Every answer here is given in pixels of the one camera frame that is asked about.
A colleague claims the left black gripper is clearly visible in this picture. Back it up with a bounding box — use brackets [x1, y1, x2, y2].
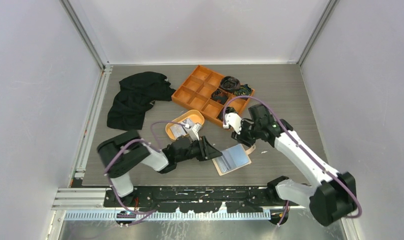
[176, 135, 222, 163]

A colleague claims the beige card holder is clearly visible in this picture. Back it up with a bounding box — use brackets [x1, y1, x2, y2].
[212, 143, 256, 176]

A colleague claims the orange oval tray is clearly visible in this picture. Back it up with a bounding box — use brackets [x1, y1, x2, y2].
[165, 109, 205, 141]

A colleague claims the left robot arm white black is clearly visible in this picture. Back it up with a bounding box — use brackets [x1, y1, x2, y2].
[96, 130, 223, 207]

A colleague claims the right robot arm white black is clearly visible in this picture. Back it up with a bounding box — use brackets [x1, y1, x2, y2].
[223, 104, 362, 226]

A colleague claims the left credit card in tray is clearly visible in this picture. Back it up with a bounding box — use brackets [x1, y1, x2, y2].
[170, 125, 187, 139]

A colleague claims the credit card in tray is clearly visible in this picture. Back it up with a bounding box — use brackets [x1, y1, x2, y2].
[170, 125, 187, 139]
[181, 117, 195, 129]

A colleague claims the right credit card in tray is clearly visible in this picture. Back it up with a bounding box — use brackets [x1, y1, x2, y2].
[181, 117, 195, 129]

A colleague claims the green yellow rolled tie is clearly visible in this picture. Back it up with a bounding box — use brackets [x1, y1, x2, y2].
[217, 106, 237, 121]

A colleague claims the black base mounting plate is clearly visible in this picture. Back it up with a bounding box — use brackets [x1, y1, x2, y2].
[103, 185, 285, 213]

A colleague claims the green patterned rolled tie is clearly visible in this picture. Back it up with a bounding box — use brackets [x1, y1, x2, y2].
[234, 84, 253, 96]

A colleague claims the dark red rolled tie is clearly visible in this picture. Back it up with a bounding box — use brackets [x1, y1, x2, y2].
[210, 88, 229, 105]

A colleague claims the dark brown rolled tie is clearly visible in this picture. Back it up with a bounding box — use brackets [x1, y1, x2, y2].
[219, 76, 241, 94]

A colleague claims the orange compartment organizer box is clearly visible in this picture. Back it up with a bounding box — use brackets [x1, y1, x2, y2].
[172, 65, 255, 126]

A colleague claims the black cloth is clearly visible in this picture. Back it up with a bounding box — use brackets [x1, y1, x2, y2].
[106, 71, 176, 131]

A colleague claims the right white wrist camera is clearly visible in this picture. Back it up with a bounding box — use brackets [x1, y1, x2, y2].
[223, 112, 242, 135]

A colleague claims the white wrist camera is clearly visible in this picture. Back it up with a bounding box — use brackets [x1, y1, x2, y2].
[223, 112, 242, 135]
[188, 123, 202, 141]

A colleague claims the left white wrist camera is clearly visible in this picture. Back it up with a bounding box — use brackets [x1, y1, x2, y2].
[188, 123, 202, 141]

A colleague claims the aluminium front frame rail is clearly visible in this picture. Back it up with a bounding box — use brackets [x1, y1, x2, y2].
[52, 187, 284, 225]

